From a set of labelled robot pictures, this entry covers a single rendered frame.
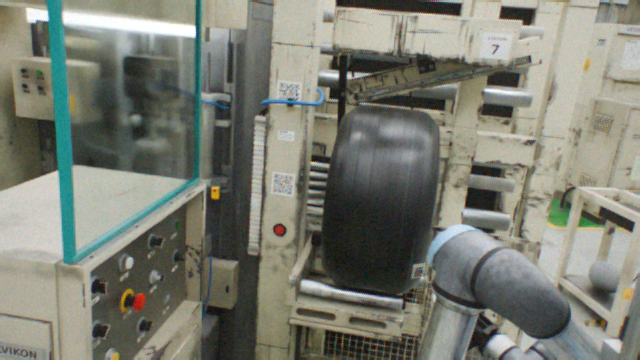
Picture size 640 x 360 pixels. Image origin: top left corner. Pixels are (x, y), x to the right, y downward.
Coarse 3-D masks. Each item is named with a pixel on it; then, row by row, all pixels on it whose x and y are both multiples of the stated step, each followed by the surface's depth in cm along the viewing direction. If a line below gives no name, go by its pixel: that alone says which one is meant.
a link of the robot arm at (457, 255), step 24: (456, 240) 97; (480, 240) 95; (432, 264) 103; (456, 264) 95; (480, 264) 90; (432, 288) 101; (456, 288) 95; (432, 312) 102; (456, 312) 97; (432, 336) 101; (456, 336) 98
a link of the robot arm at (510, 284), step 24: (504, 264) 88; (528, 264) 88; (480, 288) 89; (504, 288) 86; (528, 288) 86; (552, 288) 87; (504, 312) 88; (528, 312) 86; (552, 312) 86; (552, 336) 88; (576, 336) 92
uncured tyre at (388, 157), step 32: (352, 128) 147; (384, 128) 146; (416, 128) 146; (352, 160) 141; (384, 160) 140; (416, 160) 139; (352, 192) 139; (384, 192) 137; (416, 192) 137; (352, 224) 139; (384, 224) 138; (416, 224) 137; (352, 256) 143; (384, 256) 141; (416, 256) 141; (384, 288) 153
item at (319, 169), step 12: (312, 156) 214; (324, 156) 213; (312, 168) 203; (324, 168) 201; (312, 180) 205; (324, 180) 203; (312, 192) 204; (324, 192) 204; (312, 204) 220; (312, 228) 208
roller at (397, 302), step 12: (300, 288) 163; (312, 288) 162; (324, 288) 162; (336, 288) 162; (348, 288) 162; (348, 300) 161; (360, 300) 160; (372, 300) 160; (384, 300) 159; (396, 300) 159
